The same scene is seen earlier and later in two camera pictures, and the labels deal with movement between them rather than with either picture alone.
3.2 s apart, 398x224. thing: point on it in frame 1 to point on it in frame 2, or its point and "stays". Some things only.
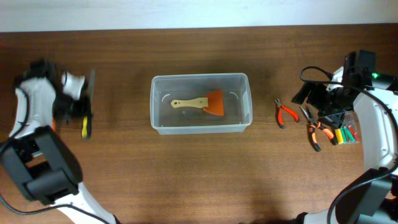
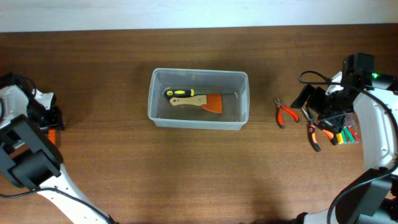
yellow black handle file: [87, 116] to [193, 92]
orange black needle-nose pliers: [313, 126] stays
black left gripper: [84, 95] to [56, 121]
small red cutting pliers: [280, 107] stays
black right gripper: [333, 119] stays
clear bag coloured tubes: [348, 132] stays
